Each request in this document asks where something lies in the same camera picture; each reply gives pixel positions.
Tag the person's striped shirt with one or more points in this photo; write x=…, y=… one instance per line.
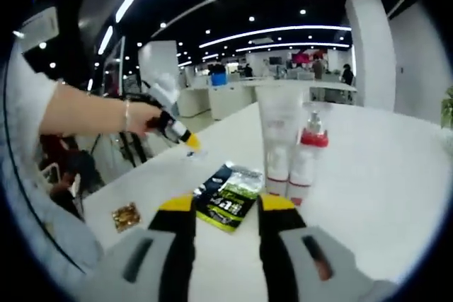
x=21, y=174

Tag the white office counter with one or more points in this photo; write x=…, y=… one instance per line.
x=226, y=97

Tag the person's left hand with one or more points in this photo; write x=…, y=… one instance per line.
x=139, y=118

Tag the green potted plant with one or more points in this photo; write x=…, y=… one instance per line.
x=447, y=107

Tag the white skincare tube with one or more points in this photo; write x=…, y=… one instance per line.
x=279, y=121

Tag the silver foil packet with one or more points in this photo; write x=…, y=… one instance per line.
x=247, y=176

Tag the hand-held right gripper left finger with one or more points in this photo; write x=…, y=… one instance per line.
x=106, y=273

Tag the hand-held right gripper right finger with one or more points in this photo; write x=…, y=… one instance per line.
x=347, y=277

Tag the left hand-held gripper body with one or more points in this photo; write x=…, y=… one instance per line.
x=164, y=93

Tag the gold foil sachet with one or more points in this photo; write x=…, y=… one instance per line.
x=126, y=217

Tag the white skincare bottle red collar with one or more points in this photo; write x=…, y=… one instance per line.
x=311, y=139

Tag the red wall display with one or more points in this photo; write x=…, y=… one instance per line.
x=301, y=57

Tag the green black sachet packet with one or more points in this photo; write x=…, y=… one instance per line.
x=223, y=206

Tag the blue barrel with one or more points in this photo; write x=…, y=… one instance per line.
x=218, y=79

